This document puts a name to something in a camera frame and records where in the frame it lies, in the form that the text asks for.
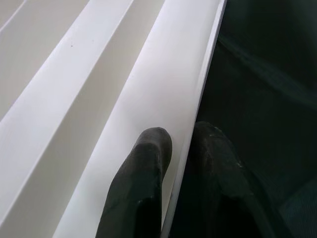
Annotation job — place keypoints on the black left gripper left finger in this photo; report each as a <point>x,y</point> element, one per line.
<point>138,188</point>

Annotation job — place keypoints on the white plastic table top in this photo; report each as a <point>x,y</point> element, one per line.
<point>111,86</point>

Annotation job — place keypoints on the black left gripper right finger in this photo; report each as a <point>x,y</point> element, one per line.
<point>218,188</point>

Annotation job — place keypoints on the black cloth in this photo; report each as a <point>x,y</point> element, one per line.
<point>267,99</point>

